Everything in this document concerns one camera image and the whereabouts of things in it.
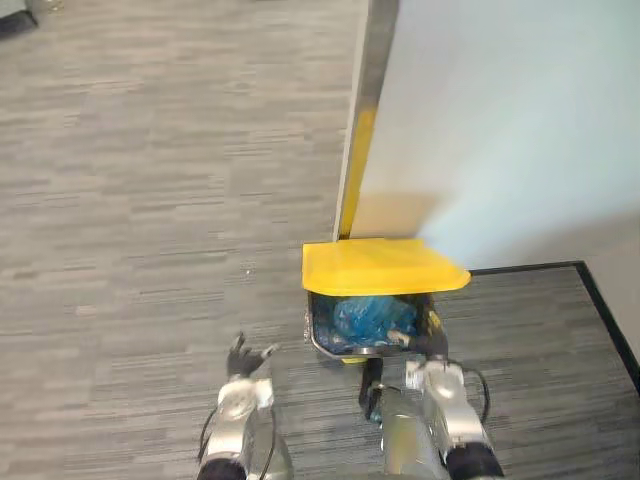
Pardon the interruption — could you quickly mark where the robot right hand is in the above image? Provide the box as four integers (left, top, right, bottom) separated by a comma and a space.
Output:
388, 308, 450, 362

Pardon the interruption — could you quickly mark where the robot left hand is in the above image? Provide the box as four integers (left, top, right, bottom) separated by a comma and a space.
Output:
226, 331, 281, 385

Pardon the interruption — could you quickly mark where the blue plastic rubbish bag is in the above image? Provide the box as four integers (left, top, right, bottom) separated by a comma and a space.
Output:
331, 295, 420, 350

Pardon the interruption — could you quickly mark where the large trash can body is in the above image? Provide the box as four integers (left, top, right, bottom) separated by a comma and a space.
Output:
302, 288, 450, 365

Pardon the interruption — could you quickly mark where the yellow trash can lid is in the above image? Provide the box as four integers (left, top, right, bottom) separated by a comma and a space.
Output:
301, 238, 472, 296

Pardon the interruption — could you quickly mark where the black baseboard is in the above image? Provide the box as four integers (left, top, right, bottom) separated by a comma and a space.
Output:
468, 259, 640, 394

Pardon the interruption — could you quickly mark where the yellow strip on corner trim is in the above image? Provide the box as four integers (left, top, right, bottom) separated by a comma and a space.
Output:
340, 107, 377, 240

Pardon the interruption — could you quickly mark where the dark furniture base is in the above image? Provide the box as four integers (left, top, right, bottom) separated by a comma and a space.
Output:
0, 0, 40, 40

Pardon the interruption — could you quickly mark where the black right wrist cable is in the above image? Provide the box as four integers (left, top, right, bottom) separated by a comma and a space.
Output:
462, 366, 495, 422

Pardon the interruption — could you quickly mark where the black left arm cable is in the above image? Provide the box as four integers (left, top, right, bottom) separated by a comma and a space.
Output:
257, 407, 280, 474

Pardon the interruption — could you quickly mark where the metal wall corner trim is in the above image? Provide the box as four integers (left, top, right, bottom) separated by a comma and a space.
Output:
331, 0, 401, 242

